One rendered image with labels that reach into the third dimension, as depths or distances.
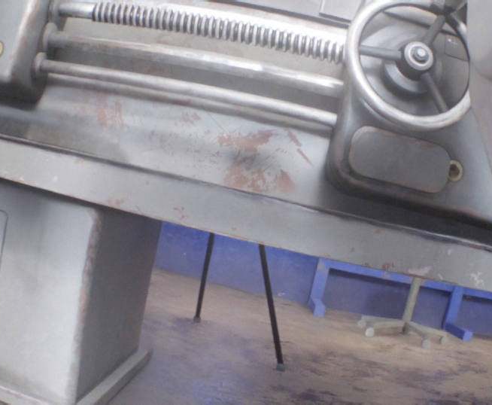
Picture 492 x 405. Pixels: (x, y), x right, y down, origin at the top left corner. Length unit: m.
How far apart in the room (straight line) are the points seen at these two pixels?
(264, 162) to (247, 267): 3.25
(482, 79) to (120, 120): 0.85
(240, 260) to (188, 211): 3.41
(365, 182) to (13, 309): 0.62
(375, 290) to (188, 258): 1.28
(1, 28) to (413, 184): 0.70
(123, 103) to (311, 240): 0.42
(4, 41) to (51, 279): 0.41
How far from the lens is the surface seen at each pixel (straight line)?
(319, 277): 4.15
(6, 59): 1.00
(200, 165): 1.05
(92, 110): 1.10
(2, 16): 1.04
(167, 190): 0.87
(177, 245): 4.31
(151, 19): 1.03
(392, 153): 0.87
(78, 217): 1.01
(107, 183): 0.89
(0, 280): 1.07
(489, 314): 4.61
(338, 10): 1.07
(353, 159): 0.86
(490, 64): 0.27
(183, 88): 0.98
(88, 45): 1.04
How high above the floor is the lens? 0.42
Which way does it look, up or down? 3 degrees up
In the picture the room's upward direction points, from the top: 13 degrees clockwise
